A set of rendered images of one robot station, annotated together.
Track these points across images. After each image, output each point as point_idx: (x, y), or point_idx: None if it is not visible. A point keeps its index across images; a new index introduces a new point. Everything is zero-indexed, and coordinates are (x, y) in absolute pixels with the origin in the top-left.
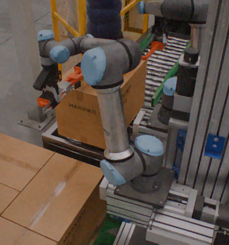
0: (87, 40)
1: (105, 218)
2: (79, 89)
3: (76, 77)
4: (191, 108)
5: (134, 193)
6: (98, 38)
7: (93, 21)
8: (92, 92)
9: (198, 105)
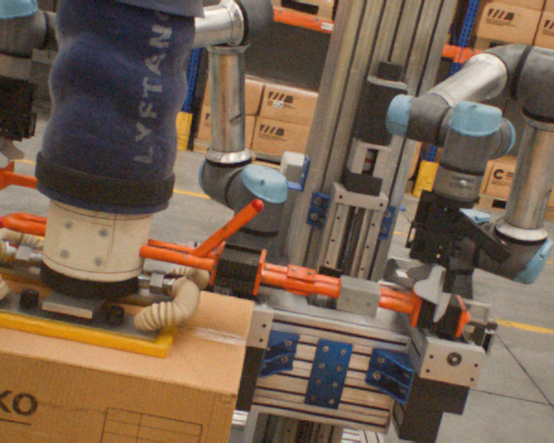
0: (456, 91)
1: None
2: (239, 341)
3: (309, 269)
4: (415, 146)
5: (477, 307)
6: (456, 78)
7: (173, 116)
8: (239, 323)
9: None
